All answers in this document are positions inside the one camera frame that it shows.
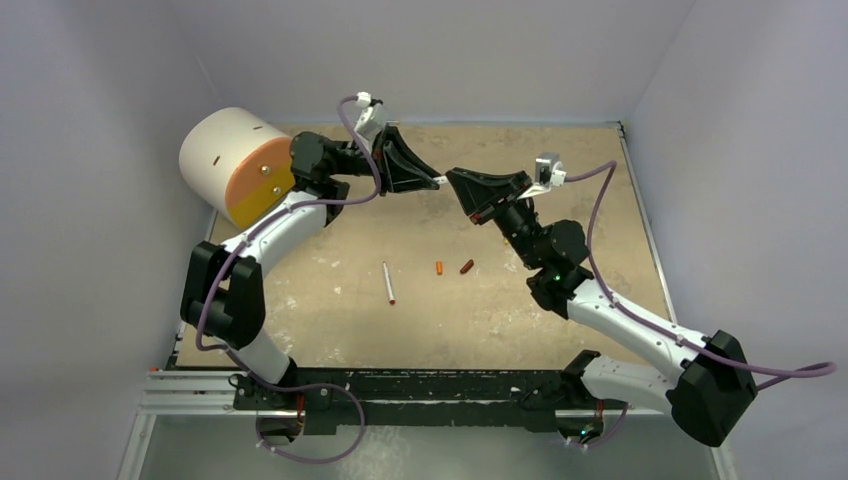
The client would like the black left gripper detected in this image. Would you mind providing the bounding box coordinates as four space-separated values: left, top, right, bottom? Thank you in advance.
331 122 442 197

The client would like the white pen red tip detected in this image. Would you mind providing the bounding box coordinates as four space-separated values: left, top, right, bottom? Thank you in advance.
382 262 396 305

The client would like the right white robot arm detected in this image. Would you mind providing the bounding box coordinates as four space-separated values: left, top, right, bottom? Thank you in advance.
446 168 758 447

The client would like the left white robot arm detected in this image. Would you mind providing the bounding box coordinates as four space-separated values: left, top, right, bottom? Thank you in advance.
179 125 447 409

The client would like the brown pen cap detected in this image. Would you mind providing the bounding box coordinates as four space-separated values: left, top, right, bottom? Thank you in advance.
459 259 475 275

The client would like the round cream drawer cabinet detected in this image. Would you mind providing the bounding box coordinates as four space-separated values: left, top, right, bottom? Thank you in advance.
178 107 295 229

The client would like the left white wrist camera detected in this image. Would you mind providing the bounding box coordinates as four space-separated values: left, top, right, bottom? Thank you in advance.
354 92 389 142

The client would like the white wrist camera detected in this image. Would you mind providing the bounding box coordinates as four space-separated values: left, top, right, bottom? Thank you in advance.
518 152 567 200
354 92 389 142

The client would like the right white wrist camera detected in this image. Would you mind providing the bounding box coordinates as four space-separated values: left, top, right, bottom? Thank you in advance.
518 152 567 200

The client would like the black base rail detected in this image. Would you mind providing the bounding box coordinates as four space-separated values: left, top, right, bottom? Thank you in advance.
233 367 631 439

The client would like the aluminium frame rail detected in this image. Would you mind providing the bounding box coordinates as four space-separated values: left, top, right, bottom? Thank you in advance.
119 368 738 479

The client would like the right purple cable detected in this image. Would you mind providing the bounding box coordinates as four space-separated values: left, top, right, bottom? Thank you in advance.
563 160 837 452

